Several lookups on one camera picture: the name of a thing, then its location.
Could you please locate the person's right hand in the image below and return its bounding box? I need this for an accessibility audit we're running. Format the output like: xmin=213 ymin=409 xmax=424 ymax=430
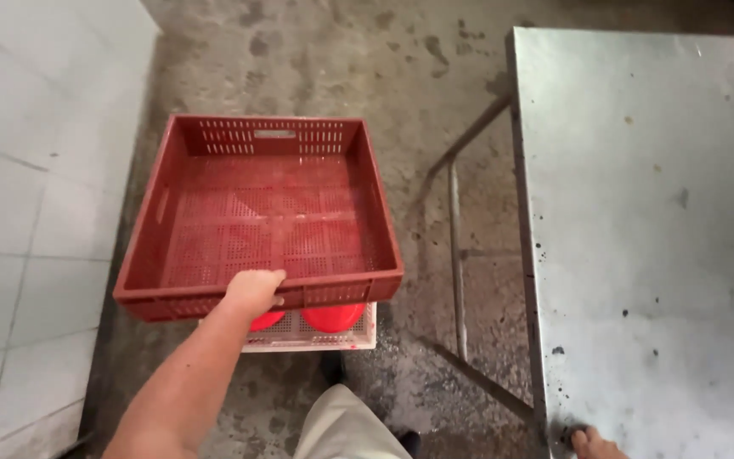
xmin=571 ymin=426 xmax=630 ymax=459

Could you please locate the person's left hand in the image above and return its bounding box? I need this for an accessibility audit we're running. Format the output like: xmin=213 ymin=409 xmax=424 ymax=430
xmin=223 ymin=269 xmax=288 ymax=320

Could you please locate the red perforated plastic crate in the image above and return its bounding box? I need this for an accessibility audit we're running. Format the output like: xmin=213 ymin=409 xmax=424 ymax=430
xmin=113 ymin=114 xmax=405 ymax=323

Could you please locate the red round plastic lid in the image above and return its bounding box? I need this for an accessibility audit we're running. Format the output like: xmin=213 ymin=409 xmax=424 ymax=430
xmin=301 ymin=303 xmax=367 ymax=334
xmin=250 ymin=310 xmax=286 ymax=333

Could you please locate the white perforated plastic crate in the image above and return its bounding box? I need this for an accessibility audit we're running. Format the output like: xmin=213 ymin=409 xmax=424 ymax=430
xmin=199 ymin=302 xmax=378 ymax=353

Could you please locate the person's black shoe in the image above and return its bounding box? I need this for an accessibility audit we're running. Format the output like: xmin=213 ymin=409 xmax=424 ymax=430
xmin=320 ymin=351 xmax=346 ymax=386
xmin=395 ymin=430 xmax=423 ymax=459

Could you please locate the person's beige trouser leg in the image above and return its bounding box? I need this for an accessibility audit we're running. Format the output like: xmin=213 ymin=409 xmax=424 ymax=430
xmin=293 ymin=384 xmax=414 ymax=459

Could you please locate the stainless steel table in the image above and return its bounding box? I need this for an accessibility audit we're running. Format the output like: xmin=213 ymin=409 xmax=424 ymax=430
xmin=405 ymin=27 xmax=734 ymax=459

